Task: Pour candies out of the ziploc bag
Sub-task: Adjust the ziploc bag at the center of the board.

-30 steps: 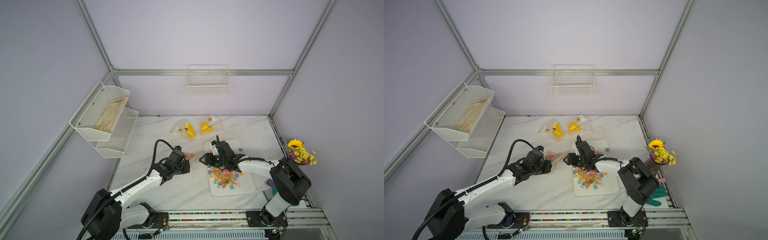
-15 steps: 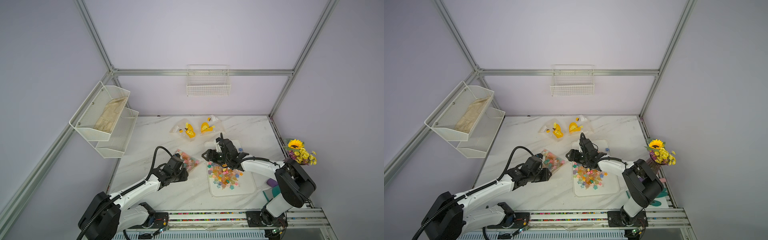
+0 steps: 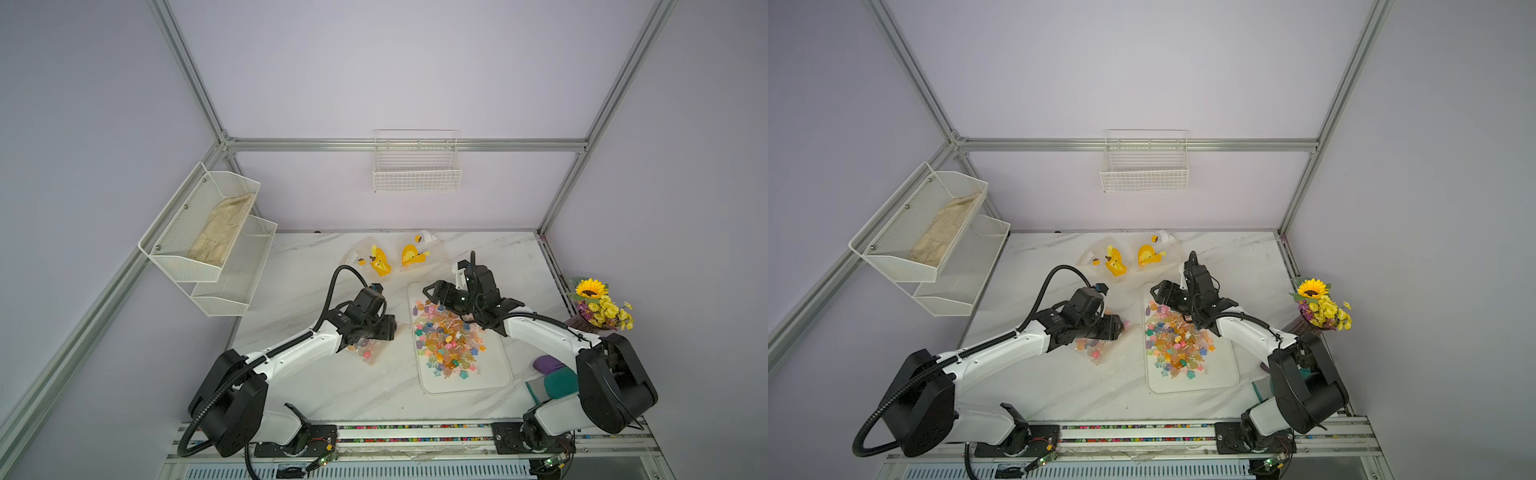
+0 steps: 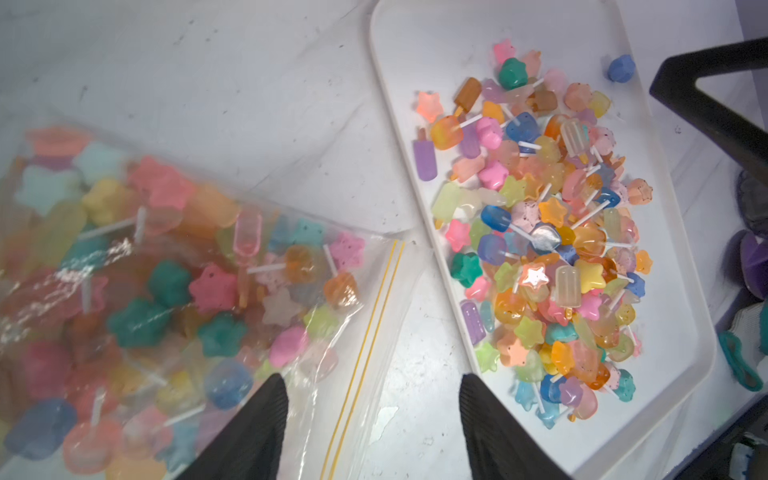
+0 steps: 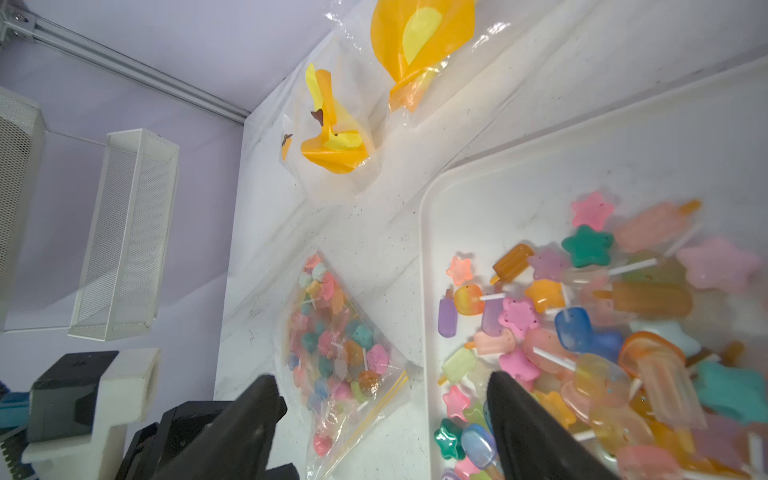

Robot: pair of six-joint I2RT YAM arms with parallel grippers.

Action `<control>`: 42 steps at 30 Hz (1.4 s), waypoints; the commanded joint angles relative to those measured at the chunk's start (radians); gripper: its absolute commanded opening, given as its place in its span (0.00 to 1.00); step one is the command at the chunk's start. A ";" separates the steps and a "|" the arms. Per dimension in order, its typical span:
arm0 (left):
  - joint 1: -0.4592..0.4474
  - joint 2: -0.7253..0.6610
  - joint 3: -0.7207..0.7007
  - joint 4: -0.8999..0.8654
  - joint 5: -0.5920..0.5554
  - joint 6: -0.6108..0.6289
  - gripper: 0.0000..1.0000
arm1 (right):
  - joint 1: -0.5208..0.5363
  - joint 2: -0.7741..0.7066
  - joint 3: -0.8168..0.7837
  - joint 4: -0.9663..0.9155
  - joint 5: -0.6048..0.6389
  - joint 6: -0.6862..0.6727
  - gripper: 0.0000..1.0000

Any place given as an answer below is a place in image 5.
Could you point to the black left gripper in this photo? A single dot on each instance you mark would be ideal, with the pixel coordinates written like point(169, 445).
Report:
point(154, 446)

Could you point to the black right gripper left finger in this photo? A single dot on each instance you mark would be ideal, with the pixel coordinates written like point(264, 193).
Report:
point(238, 443)

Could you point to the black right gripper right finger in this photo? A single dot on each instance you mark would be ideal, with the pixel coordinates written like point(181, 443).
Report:
point(531, 444)

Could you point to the clear ziploc bag of candies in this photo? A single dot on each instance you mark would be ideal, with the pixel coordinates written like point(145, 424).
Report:
point(412, 57)

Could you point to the pile of candies on tray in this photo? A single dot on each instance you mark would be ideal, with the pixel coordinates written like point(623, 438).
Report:
point(594, 331)

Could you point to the white two-tier mesh shelf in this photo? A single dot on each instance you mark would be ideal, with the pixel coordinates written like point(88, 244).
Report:
point(123, 264)

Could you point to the white plastic tray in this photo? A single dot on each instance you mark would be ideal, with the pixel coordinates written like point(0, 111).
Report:
point(706, 141)

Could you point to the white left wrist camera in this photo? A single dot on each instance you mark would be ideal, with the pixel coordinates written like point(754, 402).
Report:
point(80, 410)

